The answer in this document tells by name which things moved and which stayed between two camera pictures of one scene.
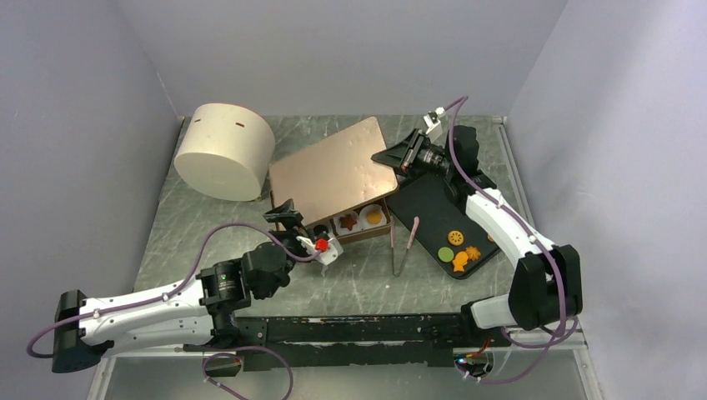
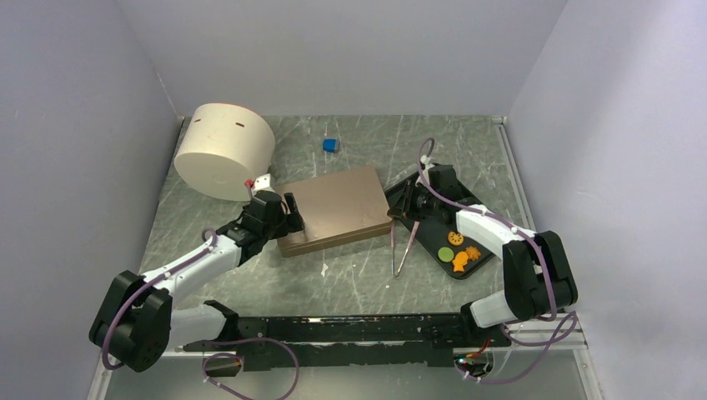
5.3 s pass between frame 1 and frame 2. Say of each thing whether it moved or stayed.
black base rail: stayed
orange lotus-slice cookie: stayed
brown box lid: moved
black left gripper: moved
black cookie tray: stayed
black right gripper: moved
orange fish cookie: stayed
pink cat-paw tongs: stayed
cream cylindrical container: stayed
